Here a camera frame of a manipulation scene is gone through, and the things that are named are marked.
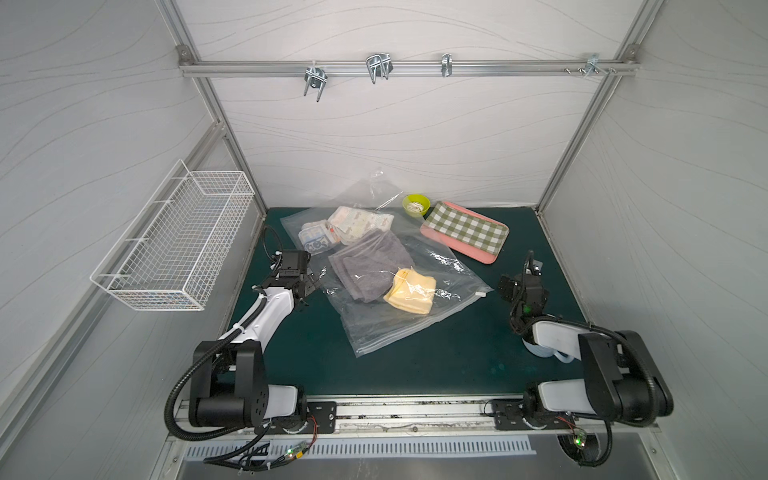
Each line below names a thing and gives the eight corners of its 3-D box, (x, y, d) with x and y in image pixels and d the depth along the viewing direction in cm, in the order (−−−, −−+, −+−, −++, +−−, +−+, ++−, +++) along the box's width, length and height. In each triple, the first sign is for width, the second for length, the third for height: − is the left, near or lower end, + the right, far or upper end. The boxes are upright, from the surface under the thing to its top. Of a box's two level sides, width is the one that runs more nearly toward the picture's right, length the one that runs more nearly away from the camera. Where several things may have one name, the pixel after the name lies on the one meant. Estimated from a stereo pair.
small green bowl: (402, 216, 118) (403, 211, 116) (402, 199, 124) (402, 194, 122) (430, 216, 118) (431, 211, 116) (428, 199, 124) (429, 194, 122)
